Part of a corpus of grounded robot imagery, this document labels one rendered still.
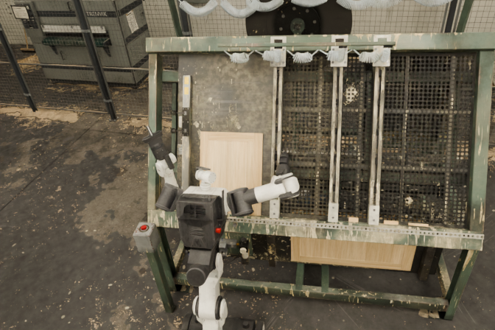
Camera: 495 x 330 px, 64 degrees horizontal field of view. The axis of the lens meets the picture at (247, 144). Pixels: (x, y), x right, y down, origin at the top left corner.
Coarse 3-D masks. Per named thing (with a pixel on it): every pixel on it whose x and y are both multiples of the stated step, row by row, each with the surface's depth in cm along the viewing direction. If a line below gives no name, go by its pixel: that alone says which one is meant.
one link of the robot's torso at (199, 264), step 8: (192, 248) 225; (200, 248) 225; (192, 256) 222; (200, 256) 221; (208, 256) 220; (192, 264) 220; (200, 264) 218; (208, 264) 218; (192, 272) 215; (200, 272) 214; (208, 272) 219; (192, 280) 216; (200, 280) 215
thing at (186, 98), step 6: (186, 84) 272; (186, 96) 272; (186, 102) 273; (186, 138) 274; (186, 144) 274; (186, 150) 275; (186, 156) 275; (186, 162) 275; (186, 168) 275; (186, 174) 276; (186, 180) 276; (186, 186) 276
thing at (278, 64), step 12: (276, 48) 240; (276, 60) 244; (276, 72) 257; (276, 84) 259; (276, 96) 261; (276, 108) 262; (276, 120) 263; (276, 132) 260; (276, 144) 263; (276, 156) 261; (276, 204) 262; (276, 216) 262
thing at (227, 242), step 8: (224, 232) 272; (232, 232) 271; (240, 232) 270; (224, 240) 274; (232, 240) 274; (240, 240) 272; (248, 240) 273; (216, 248) 268; (224, 248) 266; (232, 248) 281; (240, 248) 268; (248, 248) 272; (224, 256) 274; (224, 264) 275
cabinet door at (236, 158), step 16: (208, 144) 274; (224, 144) 272; (240, 144) 270; (256, 144) 268; (208, 160) 275; (224, 160) 273; (240, 160) 271; (256, 160) 268; (224, 176) 273; (240, 176) 271; (256, 176) 269; (256, 208) 270
